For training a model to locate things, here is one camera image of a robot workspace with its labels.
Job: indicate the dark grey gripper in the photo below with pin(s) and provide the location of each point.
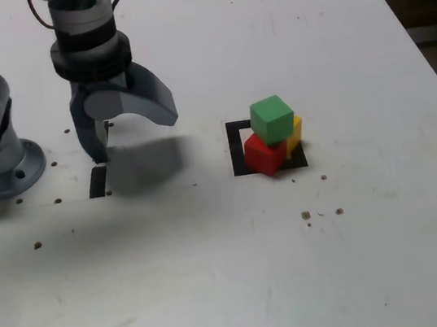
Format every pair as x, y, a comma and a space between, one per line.
101, 84

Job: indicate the red cube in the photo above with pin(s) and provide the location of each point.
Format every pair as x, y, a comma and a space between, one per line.
265, 158

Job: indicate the green cube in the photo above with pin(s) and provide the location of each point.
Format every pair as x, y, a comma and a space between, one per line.
271, 120

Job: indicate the yellow cube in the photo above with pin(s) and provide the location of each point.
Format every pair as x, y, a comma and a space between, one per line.
296, 135

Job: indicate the black tape square outline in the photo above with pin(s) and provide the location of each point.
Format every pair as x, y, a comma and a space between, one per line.
236, 148

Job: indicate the black tape strip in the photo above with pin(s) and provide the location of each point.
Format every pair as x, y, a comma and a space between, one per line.
97, 183

